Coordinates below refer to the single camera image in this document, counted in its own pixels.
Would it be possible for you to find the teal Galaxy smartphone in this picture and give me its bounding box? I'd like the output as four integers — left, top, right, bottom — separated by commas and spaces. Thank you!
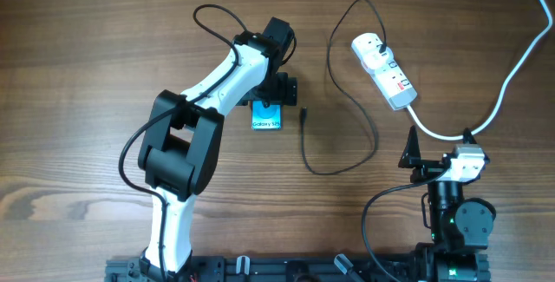
251, 101, 282, 130

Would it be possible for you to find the black USB charging cable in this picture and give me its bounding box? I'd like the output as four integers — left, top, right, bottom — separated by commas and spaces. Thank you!
299, 0, 389, 177

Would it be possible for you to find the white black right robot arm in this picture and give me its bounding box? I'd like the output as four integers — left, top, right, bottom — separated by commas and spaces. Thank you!
361, 127, 497, 281

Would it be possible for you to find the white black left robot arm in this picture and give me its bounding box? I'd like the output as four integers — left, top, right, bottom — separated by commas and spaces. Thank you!
118, 17, 297, 281

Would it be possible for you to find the white USB charger plug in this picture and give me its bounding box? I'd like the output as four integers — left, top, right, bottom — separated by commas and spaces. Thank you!
361, 48, 394, 74

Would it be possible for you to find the white power strip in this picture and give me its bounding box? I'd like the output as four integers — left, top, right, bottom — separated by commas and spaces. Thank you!
351, 33, 417, 111

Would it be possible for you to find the white power strip cord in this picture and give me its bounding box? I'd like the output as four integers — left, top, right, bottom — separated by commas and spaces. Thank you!
405, 0, 554, 142

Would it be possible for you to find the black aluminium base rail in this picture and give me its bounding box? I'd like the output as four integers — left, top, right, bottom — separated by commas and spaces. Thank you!
103, 253, 493, 282

